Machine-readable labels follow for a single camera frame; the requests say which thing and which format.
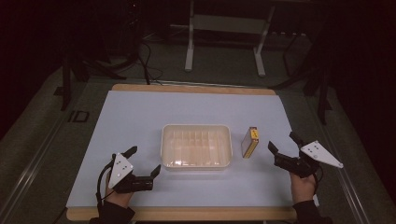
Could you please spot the white metal stand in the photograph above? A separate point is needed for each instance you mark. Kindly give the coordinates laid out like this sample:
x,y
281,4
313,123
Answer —
x,y
224,23

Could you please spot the white plastic tray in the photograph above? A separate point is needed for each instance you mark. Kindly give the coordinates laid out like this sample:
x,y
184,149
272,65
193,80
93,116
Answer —
x,y
196,147

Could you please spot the yellow box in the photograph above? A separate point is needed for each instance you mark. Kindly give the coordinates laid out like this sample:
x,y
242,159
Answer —
x,y
249,144

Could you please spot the black tripod stand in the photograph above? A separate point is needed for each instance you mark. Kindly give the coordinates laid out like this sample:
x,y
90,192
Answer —
x,y
322,93
67,84

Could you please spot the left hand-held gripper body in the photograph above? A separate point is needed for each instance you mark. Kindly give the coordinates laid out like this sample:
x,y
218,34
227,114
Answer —
x,y
121,169

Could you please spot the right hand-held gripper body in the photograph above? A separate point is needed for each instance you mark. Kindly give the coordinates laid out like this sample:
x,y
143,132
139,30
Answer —
x,y
317,154

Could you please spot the light blue table mat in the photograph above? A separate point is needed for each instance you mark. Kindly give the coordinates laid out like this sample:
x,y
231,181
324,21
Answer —
x,y
186,105

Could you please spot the person's left hand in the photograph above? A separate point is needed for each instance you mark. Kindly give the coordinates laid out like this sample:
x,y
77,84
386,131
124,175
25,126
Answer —
x,y
120,199

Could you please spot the person's right hand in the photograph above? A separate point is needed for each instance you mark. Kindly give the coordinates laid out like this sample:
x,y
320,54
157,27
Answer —
x,y
302,188

